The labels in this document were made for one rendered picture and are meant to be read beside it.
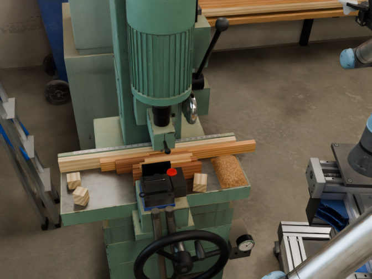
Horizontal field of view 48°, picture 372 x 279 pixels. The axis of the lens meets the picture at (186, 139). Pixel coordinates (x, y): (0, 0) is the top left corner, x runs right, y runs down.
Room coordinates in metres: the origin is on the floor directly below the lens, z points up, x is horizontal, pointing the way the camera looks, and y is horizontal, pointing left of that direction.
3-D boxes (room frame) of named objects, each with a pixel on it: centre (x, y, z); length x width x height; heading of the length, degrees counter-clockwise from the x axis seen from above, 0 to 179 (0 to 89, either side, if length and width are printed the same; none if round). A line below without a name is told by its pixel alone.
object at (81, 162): (1.02, 0.12, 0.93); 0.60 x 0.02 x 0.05; 104
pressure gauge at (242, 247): (0.87, -0.23, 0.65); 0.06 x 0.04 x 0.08; 104
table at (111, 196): (0.90, 0.09, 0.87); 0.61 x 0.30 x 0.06; 104
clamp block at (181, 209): (0.82, 0.07, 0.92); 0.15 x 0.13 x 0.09; 104
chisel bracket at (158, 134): (1.03, 0.08, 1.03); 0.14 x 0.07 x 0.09; 14
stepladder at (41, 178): (1.46, 0.82, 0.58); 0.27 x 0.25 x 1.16; 108
